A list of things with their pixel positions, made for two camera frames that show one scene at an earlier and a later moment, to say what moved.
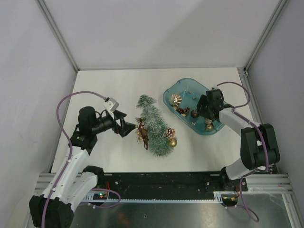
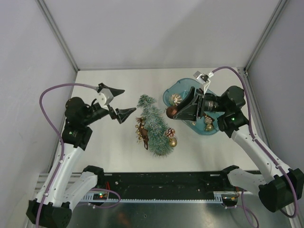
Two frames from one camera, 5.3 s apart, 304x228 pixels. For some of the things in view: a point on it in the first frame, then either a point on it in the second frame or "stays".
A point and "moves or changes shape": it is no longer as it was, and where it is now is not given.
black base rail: (165, 185) stays
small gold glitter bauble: (172, 142) stays
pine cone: (170, 132) stays
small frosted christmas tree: (156, 125) stays
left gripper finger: (126, 128) → (123, 114)
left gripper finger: (118, 115) → (115, 91)
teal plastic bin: (181, 98) stays
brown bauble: (194, 113) moves or changes shape
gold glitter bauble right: (209, 128) stays
